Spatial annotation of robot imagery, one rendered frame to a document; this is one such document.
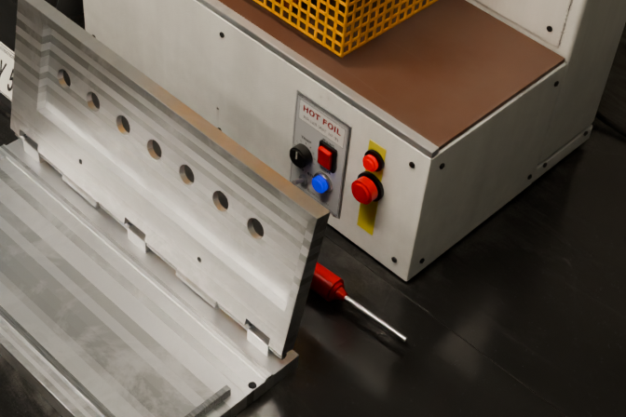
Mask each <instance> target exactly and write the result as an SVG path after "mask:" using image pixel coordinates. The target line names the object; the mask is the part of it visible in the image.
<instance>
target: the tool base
mask: <svg viewBox="0 0 626 417"><path fill-rule="evenodd" d="M15 135H16V136H17V137H18V139H17V140H15V141H14V142H12V143H10V144H8V145H5V144H4V145H2V146H0V305H1V306H2V307H3V308H4V309H5V310H6V311H7V312H8V313H9V314H10V315H11V316H12V317H13V318H14V319H15V320H16V321H17V322H18V323H20V324H21V325H22V326H23V327H24V328H25V329H26V330H27V331H28V332H29V333H30V334H31V335H32V336H33V337H34V338H35V339H36V340H37V341H38V342H39V343H40V344H41V345H42V346H43V347H44V348H45V349H47V350H48V351H49V352H50V353H51V354H52V355H53V356H54V357H55V358H56V359H57V360H58V361H59V362H60V363H61V364H62V365H63V366H64V367H65V368H66V369H67V370H68V371H69V372H70V373H71V374H73V375H74V376H75V377H76V379H77V380H78V381H79V382H81V383H82V384H83V385H84V386H85V387H86V388H87V389H88V390H89V391H90V393H91V394H92V395H94V396H95V397H96V398H97V399H98V400H100V401H101V403H102V404H103V405H104V406H105V407H106V408H107V409H108V410H109V411H110V412H112V413H113V414H114V415H115V417H184V416H185V415H187V414H188V413H189V412H191V411H192V410H194V409H195V408H196V407H197V406H199V405H200V404H201V403H203V402H204V401H205V400H207V399H208V398H209V397H211V396H212V395H214V394H215V393H216V392H217V391H219V390H220V389H221V388H223V387H224V386H225V385H228V386H229V387H230V388H231V396H230V397H228V398H227V399H225V400H224V401H223V402H222V403H220V404H219V405H218V406H216V407H215V408H214V409H212V410H211V411H210V412H208V413H207V414H206V415H204V416H203V417H235V416H236V415H237V414H239V413H240V412H241V411H242V410H244V409H245V408H247V407H248V406H249V405H250V404H252V403H253V401H254V400H256V399H257V398H258V397H260V396H261V395H262V394H264V393H265V392H266V391H267V390H269V389H270V388H271V387H273V386H274V385H275V384H276V383H278V382H279V381H280V380H282V379H283V378H284V377H286V376H287V375H288V374H289V373H291V372H292V371H293V370H295V369H296V368H297V367H298V360H299V355H298V354H297V353H296V352H294V351H293V350H291V351H289V352H288V353H286V354H284V355H283V356H281V355H279V354H278V353H277V352H276V351H275V350H274V349H272V348H271V347H270V346H269V341H270V338H269V337H267V336H266V335H265V334H264V333H263V332H261V331H260V330H259V329H258V328H256V327H255V326H254V325H253V324H252V323H251V322H250V323H248V324H246V325H243V324H242V323H241V322H240V321H239V320H238V319H236V318H235V317H234V316H233V315H231V314H230V313H229V312H228V311H227V310H225V309H224V308H223V307H222V306H221V305H220V304H219V303H217V305H218V306H219V308H214V307H213V306H211V305H210V304H209V303H208V302H207V301H205V300H204V299H203V298H202V297H201V296H199V295H198V294H197V293H196V292H195V291H194V290H192V289H191V288H190V287H189V286H187V285H186V284H185V283H184V282H183V281H182V280H181V279H180V278H179V277H178V276H177V275H176V271H177V268H176V267H175V266H174V265H172V264H171V263H170V262H169V261H168V260H166V259H165V258H164V257H163V256H162V255H160V254H159V253H158V252H157V251H156V250H154V249H153V248H152V247H151V246H150V245H148V244H147V243H146V242H145V236H146V234H145V233H144V232H142V231H141V230H140V229H139V228H138V227H136V226H135V225H134V224H133V223H132V222H128V223H125V224H124V223H123V222H122V221H120V220H119V219H118V218H117V217H116V216H114V215H113V214H112V213H111V212H110V211H109V210H107V209H106V208H105V207H104V206H102V205H101V204H100V203H99V206H100V207H101V208H95V207H94V206H93V205H92V204H91V203H89V202H88V201H87V199H86V198H84V197H83V196H82V195H81V194H80V193H78V192H77V191H76V190H75V189H74V188H72V187H71V186H70V185H69V184H68V183H67V182H65V181H64V180H63V179H62V175H63V172H62V171H60V170H59V169H58V168H57V167H56V166H54V165H53V164H52V163H51V162H50V161H48V160H47V159H46V158H45V157H44V156H42V155H41V154H40V153H39V152H38V151H37V149H38V144H37V143H36V142H35V141H33V140H32V139H31V138H30V137H29V136H27V135H25V134H24V135H21V136H19V135H18V134H17V133H16V132H15ZM0 355H1V356H2V357H3V358H4V359H5V360H6V361H7V362H8V363H9V364H10V365H11V366H12V367H13V368H14V369H15V370H16V371H17V372H18V373H19V374H20V375H21V376H22V377H23V378H24V379H25V380H26V381H27V382H28V383H29V384H30V385H31V386H32V387H33V388H34V389H35V390H36V391H37V392H38V393H39V394H40V395H41V396H42V397H43V398H44V399H45V400H46V401H47V402H48V403H49V404H50V405H51V406H52V407H53V408H54V409H55V410H56V411H57V412H58V413H59V414H60V415H61V416H62V417H100V416H99V415H98V414H97V413H96V412H95V411H94V410H93V409H92V408H91V407H89V406H88V405H87V404H86V403H85V402H84V401H83V400H82V399H81V398H80V397H79V396H78V395H77V394H76V393H75V392H74V391H73V390H72V389H71V388H70V387H69V386H68V385H67V384H66V383H65V382H64V381H63V380H62V379H61V378H60V377H59V376H58V375H57V374H56V373H55V372H54V371H53V370H51V369H50V368H49V367H48V366H47V365H46V364H45V363H44V362H43V361H42V360H41V359H40V358H39V357H38V356H37V355H36V354H35V353H34V352H33V351H32V350H31V349H30V348H29V347H28V346H27V345H26V344H25V343H24V342H23V341H22V340H21V339H20V338H19V337H18V336H17V335H16V334H14V333H13V332H12V331H11V330H10V329H9V328H8V327H7V326H6V325H5V324H4V323H3V322H2V321H1V320H0ZM250 382H255V383H256V384H257V386H256V388H254V389H251V388H249V386H248V384H249V383H250Z"/></svg>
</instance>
